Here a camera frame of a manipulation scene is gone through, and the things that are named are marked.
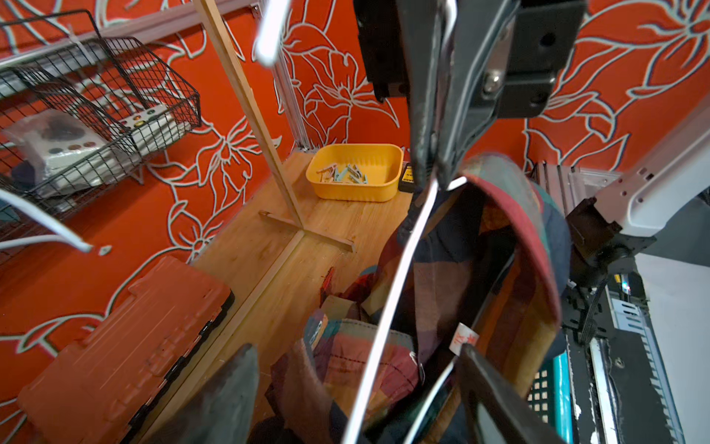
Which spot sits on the clothespins in yellow tray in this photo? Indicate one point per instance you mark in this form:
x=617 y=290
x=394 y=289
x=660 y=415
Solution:
x=350 y=173

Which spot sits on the wooden clothes rack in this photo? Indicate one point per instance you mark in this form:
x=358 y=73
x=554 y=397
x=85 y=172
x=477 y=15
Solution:
x=216 y=29

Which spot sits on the white switch box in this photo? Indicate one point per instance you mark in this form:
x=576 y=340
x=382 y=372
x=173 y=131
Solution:
x=66 y=155

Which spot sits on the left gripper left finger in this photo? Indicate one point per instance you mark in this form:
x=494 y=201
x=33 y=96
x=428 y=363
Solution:
x=222 y=410

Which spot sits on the red tool case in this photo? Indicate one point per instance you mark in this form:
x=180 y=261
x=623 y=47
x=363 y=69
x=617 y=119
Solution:
x=100 y=389

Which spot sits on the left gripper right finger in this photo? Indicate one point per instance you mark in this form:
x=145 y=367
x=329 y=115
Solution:
x=494 y=411

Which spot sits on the teal plastic basket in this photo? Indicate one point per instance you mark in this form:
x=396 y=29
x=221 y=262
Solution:
x=550 y=396

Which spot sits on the black box with label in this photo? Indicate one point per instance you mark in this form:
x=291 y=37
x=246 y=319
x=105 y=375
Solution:
x=406 y=181

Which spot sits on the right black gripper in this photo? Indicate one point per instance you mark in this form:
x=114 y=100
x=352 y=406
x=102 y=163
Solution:
x=470 y=60

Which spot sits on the yellow plastic tray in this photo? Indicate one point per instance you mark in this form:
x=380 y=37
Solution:
x=382 y=163

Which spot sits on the black wire basket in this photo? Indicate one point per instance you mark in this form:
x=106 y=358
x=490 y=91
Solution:
x=96 y=79

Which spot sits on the white button box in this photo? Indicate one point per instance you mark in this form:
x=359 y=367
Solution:
x=154 y=129

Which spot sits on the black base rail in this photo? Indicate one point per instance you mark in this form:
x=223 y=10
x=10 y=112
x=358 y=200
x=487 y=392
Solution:
x=618 y=386

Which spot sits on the white wire hanger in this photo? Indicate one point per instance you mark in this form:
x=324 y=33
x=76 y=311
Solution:
x=25 y=223

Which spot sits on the dark multicolour plaid shirt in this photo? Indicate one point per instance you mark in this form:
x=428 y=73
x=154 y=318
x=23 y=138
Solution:
x=493 y=262

